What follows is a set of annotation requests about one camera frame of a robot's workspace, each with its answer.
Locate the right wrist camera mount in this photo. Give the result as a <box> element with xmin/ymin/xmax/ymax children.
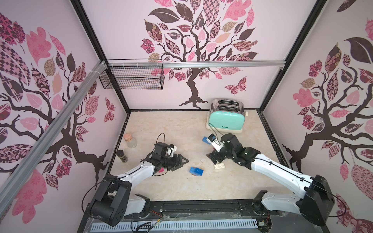
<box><xmin>207</xmin><ymin>134</ymin><xmax>224</xmax><ymax>152</ymax></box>

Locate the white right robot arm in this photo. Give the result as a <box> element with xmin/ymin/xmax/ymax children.
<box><xmin>203</xmin><ymin>133</ymin><xmax>335</xmax><ymax>226</ymax></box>

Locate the dark spice bottle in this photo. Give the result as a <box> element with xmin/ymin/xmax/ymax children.
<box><xmin>116</xmin><ymin>150</ymin><xmax>128</xmax><ymax>163</ymax></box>

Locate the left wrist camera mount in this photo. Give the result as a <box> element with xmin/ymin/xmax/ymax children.
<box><xmin>154</xmin><ymin>142</ymin><xmax>177</xmax><ymax>158</ymax></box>

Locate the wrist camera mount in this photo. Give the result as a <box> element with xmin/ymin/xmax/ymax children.
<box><xmin>207</xmin><ymin>134</ymin><xmax>224</xmax><ymax>152</ymax></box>
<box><xmin>154</xmin><ymin>142</ymin><xmax>177</xmax><ymax>158</ymax></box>

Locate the aluminium rail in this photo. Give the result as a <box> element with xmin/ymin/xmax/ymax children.
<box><xmin>1</xmin><ymin>61</ymin><xmax>106</xmax><ymax>216</ymax></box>
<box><xmin>163</xmin><ymin>60</ymin><xmax>286</xmax><ymax>69</ymax></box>

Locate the aluminium rail left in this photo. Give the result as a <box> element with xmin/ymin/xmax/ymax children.
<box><xmin>1</xmin><ymin>61</ymin><xmax>106</xmax><ymax>216</ymax></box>

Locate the black wire basket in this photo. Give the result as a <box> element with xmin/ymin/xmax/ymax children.
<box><xmin>99</xmin><ymin>58</ymin><xmax>165</xmax><ymax>90</ymax></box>

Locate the light blue large brick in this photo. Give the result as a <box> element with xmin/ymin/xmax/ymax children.
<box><xmin>203</xmin><ymin>137</ymin><xmax>211</xmax><ymax>145</ymax></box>

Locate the white brick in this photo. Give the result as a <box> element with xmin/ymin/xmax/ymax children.
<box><xmin>214</xmin><ymin>163</ymin><xmax>225</xmax><ymax>170</ymax></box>

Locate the mint green Belinee toaster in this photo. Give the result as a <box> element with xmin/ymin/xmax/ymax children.
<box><xmin>206</xmin><ymin>98</ymin><xmax>247</xmax><ymax>133</ymax></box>

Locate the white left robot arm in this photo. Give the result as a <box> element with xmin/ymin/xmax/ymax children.
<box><xmin>86</xmin><ymin>153</ymin><xmax>189</xmax><ymax>227</ymax></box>

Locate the aluminium rail back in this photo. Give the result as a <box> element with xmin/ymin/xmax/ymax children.
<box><xmin>163</xmin><ymin>60</ymin><xmax>286</xmax><ymax>69</ymax></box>

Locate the small light blue brick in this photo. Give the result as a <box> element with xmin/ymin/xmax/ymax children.
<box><xmin>189</xmin><ymin>167</ymin><xmax>204</xmax><ymax>176</ymax></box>

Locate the black camera cable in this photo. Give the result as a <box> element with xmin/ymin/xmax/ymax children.
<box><xmin>208</xmin><ymin>123</ymin><xmax>223</xmax><ymax>139</ymax></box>

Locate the pink lidded glass jar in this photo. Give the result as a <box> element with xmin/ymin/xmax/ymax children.
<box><xmin>123</xmin><ymin>133</ymin><xmax>137</xmax><ymax>149</ymax></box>

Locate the black enclosure corner post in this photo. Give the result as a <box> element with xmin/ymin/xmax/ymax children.
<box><xmin>259</xmin><ymin>0</ymin><xmax>328</xmax><ymax>113</ymax></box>

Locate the white slotted cable duct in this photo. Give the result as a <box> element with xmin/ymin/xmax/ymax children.
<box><xmin>89</xmin><ymin>219</ymin><xmax>258</xmax><ymax>233</ymax></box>

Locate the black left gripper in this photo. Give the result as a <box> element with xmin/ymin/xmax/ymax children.
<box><xmin>162</xmin><ymin>154</ymin><xmax>190</xmax><ymax>172</ymax></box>

